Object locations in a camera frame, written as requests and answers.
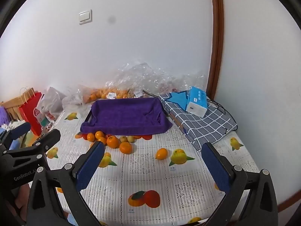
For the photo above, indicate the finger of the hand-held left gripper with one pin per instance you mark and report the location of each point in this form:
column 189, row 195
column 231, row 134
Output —
column 50, row 137
column 21, row 129

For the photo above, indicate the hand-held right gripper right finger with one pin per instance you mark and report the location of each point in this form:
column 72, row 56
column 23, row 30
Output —
column 217, row 169

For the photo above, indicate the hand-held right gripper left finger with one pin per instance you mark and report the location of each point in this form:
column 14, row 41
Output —
column 90, row 167

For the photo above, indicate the round orange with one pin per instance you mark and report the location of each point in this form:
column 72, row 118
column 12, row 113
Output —
column 102, row 140
column 112, row 141
column 125, row 147

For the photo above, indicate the small yellow-green fruit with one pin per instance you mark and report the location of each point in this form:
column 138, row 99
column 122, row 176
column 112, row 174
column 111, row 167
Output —
column 131, row 139
column 122, row 139

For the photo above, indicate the small oval orange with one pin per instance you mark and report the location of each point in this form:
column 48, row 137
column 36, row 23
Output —
column 161, row 153

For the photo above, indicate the purple towel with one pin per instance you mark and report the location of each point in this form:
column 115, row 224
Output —
column 124, row 117

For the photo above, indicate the red paper bag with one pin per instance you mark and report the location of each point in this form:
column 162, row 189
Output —
column 30, row 115

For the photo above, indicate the purple fluffy cloth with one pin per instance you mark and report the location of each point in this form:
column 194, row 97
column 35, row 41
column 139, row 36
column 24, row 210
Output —
column 2, row 115

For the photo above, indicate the white plastic bag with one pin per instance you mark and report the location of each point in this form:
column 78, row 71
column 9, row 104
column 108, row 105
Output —
column 50, row 103

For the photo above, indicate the small clear plastic bag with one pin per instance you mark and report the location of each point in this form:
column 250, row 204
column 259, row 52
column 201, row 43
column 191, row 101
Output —
column 70, row 101

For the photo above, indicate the grey checked cloth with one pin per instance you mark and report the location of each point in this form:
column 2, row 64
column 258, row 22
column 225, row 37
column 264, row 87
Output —
column 207, row 124

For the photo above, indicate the blue and white tissue box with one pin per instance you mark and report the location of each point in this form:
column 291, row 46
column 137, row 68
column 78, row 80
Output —
column 196, row 102

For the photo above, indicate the clear bag of oranges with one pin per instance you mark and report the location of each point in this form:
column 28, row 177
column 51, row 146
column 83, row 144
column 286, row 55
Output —
column 108, row 94

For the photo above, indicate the blue cloth piece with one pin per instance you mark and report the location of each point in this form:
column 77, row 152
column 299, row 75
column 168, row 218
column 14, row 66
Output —
column 178, row 98

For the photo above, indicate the crumpled clear plastic bag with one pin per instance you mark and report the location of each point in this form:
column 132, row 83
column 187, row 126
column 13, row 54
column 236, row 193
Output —
column 152, row 77

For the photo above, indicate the white wall light switch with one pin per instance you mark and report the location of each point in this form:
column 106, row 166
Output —
column 85, row 17

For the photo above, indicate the brown wooden door frame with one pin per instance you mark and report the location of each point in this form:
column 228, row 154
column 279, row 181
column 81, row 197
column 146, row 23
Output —
column 217, row 40

